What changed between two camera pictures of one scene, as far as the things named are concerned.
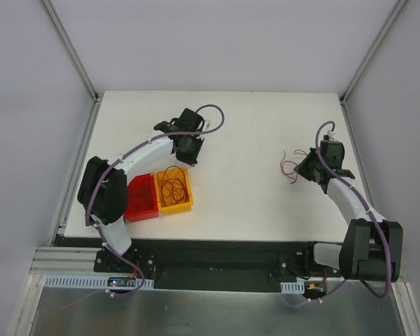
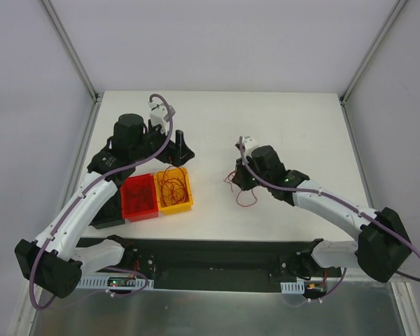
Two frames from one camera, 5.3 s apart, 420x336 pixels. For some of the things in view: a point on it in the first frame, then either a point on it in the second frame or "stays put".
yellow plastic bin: x=173 y=190 stays put
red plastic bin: x=141 y=201 stays put
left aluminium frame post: x=53 y=17 stays put
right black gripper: x=305 y=168 to x=243 y=173
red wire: x=173 y=187 stays put
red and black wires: x=282 y=163 to x=242 y=205
